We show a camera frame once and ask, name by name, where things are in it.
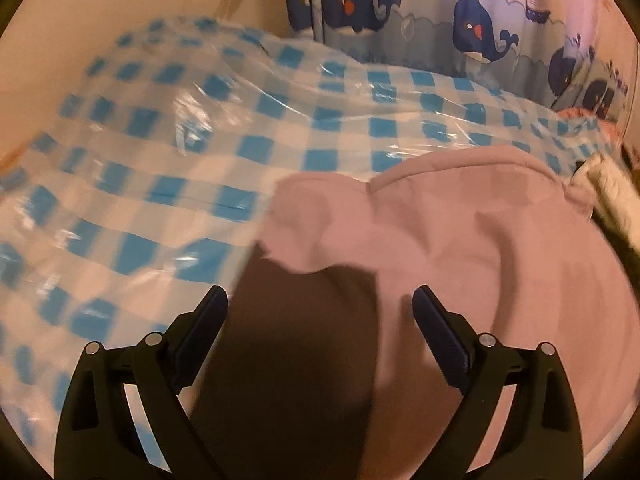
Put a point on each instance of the whale print curtain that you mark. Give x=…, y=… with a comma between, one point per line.
x=559, y=53

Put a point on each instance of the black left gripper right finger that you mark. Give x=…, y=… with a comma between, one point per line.
x=541, y=438

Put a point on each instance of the cream fluffy cloth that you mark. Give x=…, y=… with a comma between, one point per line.
x=617, y=200

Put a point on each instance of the blue checkered plastic bed cover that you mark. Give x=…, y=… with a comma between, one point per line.
x=148, y=184

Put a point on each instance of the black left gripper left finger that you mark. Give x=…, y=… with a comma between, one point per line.
x=96, y=436

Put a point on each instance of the pink hoodie garment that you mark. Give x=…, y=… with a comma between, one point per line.
x=320, y=371

